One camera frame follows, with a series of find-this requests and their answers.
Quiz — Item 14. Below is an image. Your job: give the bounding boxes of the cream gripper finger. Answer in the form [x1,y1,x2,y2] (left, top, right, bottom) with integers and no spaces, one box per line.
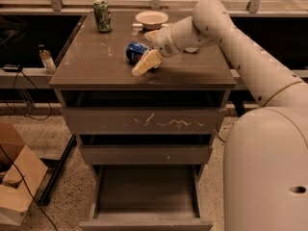
[132,49,162,76]
[144,30,159,42]

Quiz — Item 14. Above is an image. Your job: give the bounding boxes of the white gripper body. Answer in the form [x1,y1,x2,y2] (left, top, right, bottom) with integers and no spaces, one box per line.
[153,25,182,58]

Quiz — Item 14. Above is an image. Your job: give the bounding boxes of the blue pepsi can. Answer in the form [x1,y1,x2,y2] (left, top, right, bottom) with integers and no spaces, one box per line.
[126,41,151,64]

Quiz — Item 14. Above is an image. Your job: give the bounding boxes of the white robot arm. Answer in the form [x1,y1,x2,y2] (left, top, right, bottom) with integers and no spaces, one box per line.
[133,0,308,231]

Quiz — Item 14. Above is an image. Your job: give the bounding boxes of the green soda can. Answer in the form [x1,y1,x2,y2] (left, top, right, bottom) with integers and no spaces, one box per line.
[93,0,113,33]

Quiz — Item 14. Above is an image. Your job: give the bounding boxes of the grey drawer cabinet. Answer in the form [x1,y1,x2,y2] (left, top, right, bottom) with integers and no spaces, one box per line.
[48,10,238,231]

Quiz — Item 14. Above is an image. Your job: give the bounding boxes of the top drawer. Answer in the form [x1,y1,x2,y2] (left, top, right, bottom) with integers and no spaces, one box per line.
[62,108,225,135]

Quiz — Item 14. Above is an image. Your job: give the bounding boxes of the middle drawer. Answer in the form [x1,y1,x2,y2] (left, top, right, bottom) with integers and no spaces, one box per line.
[79,145,212,165]

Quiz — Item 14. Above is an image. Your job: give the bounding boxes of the open bottom drawer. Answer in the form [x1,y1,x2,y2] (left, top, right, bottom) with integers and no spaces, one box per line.
[80,165,214,231]

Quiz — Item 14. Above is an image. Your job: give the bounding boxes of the white bowl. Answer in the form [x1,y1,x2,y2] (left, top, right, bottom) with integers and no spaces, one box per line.
[136,11,168,30]

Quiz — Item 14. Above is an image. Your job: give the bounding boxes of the clear plastic water bottle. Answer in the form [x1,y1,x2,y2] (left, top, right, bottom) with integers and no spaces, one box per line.
[185,47,199,54]

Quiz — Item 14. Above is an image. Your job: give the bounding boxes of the small bottle on ledge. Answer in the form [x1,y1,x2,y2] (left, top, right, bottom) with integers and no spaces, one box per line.
[38,44,56,74]

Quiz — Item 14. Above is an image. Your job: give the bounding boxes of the black device on ledge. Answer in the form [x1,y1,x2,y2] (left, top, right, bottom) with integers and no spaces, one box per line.
[3,64,22,72]

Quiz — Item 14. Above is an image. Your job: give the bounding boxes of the black floor stand leg left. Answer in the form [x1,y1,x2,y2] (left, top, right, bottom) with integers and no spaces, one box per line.
[38,136,77,206]

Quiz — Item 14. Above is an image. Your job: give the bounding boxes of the cardboard box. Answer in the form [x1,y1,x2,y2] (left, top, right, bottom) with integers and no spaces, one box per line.
[0,122,47,226]

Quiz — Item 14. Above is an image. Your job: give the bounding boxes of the black cable left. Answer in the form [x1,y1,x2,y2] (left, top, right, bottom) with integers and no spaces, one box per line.
[0,67,61,231]

